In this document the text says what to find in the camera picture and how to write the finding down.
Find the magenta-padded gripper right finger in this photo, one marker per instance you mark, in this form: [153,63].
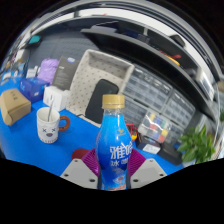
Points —
[148,171]

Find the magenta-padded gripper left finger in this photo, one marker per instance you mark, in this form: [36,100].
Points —
[78,171]

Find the blue drink bottle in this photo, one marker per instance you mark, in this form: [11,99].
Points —
[113,146]

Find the flat round red coaster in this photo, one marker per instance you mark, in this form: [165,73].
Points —
[79,154]

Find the black box with white label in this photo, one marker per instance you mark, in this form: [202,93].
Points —
[150,148]

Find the flat black box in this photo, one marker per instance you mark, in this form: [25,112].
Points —
[170,154]

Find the yellow multimeter with red leads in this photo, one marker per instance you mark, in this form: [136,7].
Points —
[132,131]

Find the clear organizer box, colourful parts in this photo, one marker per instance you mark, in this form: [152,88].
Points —
[154,126]

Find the grey small-parts drawer cabinet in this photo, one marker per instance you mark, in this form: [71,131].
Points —
[173,131]
[150,88]
[135,111]
[180,108]

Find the white mug with face print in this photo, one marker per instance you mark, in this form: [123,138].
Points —
[47,131]

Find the green potted plant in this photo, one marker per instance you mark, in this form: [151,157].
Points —
[196,145]

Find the metal spoon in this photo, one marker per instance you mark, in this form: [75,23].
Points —
[50,108]

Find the black rounded case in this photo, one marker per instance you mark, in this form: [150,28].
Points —
[98,100]

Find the brown cardboard box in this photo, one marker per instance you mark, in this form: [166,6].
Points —
[13,106]

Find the blue printed box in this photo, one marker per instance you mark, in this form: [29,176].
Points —
[31,89]

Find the white dotted open tray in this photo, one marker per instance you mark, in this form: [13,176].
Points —
[86,76]

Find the dark grey upright box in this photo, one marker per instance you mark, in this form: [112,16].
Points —
[65,73]

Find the purple plastic bag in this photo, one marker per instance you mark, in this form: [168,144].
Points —
[48,70]

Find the small white printed box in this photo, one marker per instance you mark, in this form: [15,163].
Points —
[32,72]

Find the black shelf unit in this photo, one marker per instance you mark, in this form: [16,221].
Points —
[146,53]

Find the teal wall-mounted holder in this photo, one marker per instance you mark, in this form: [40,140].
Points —
[34,40]

